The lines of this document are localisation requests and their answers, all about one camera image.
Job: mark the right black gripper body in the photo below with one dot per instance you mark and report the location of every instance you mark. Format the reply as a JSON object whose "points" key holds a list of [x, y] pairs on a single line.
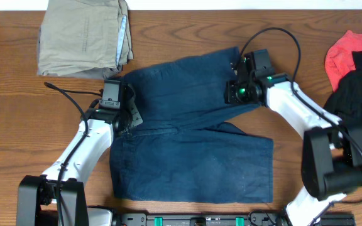
{"points": [[239, 92]]}

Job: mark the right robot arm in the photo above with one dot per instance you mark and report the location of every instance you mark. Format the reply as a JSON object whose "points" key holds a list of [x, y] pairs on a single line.
{"points": [[331, 152]]}

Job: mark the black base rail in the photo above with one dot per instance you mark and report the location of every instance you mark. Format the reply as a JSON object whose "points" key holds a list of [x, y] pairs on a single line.
{"points": [[252, 219]]}

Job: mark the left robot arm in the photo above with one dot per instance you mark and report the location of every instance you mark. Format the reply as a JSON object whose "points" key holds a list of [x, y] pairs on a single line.
{"points": [[57, 196]]}

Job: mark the folded khaki trousers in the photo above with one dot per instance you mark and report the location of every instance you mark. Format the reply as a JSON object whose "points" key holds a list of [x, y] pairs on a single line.
{"points": [[84, 39]]}

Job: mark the red garment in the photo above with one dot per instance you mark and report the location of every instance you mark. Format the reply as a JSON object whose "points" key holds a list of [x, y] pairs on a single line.
{"points": [[339, 58]]}

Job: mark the dark blue denim shorts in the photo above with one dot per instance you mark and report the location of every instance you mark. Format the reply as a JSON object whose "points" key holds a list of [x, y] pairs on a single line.
{"points": [[186, 149]]}

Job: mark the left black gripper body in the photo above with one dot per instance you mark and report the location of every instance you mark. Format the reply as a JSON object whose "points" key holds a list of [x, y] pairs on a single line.
{"points": [[131, 116]]}

